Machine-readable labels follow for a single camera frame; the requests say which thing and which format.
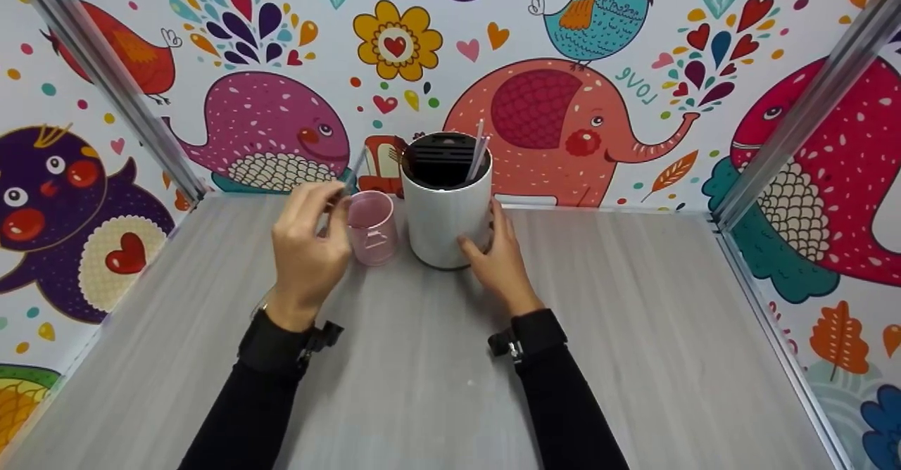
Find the person's left forearm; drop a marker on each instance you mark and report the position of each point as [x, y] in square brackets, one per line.
[246, 414]

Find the person's left thumb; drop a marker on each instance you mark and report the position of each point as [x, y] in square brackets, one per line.
[343, 231]

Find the person's right thumb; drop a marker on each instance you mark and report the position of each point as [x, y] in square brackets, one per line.
[471, 248]

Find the person's right hand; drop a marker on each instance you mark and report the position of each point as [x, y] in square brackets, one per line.
[503, 266]

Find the person's left hand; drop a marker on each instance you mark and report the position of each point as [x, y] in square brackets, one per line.
[304, 255]

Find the clear bluish straw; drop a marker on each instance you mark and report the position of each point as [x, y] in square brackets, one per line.
[357, 162]

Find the white cylindrical holder black insert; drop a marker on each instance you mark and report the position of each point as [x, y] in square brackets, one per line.
[443, 217]

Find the black wrist band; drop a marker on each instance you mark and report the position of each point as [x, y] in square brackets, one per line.
[538, 333]
[271, 343]

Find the person's right forearm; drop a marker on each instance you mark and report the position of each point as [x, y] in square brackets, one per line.
[570, 414]

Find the person's left index finger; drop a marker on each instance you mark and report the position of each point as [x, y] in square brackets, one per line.
[320, 190]

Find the person's right index finger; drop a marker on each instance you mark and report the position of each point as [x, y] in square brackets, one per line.
[501, 222]

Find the clear white straw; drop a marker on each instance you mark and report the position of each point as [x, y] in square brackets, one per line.
[481, 157]
[476, 146]

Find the pink plastic cup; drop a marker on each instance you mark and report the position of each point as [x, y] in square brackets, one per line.
[373, 234]

